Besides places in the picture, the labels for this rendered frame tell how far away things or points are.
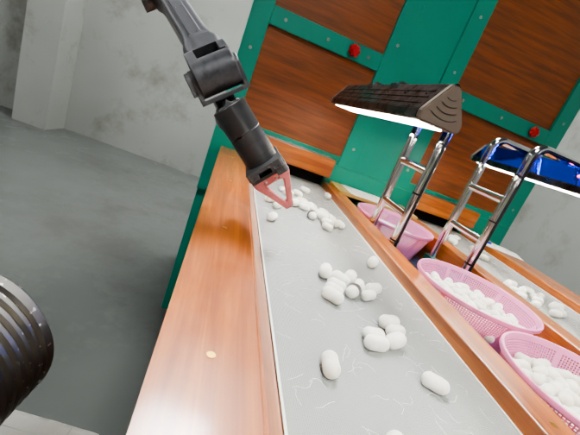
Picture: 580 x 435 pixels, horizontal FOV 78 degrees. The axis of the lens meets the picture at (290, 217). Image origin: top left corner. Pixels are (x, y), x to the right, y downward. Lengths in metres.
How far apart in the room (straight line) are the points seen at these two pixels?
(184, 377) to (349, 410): 0.17
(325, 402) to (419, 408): 0.12
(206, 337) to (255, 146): 0.33
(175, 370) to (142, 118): 3.65
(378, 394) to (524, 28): 1.52
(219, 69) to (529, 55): 1.39
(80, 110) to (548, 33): 3.71
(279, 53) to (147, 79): 2.62
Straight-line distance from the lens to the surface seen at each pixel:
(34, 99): 4.05
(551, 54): 1.82
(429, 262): 0.94
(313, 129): 1.40
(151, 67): 3.87
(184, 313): 0.38
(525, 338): 0.79
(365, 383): 0.44
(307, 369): 0.41
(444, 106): 0.66
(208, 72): 0.58
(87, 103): 4.13
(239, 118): 0.58
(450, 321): 0.65
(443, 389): 0.49
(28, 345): 0.34
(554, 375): 0.78
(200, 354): 0.34
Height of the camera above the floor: 0.98
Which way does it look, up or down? 16 degrees down
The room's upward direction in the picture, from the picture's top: 21 degrees clockwise
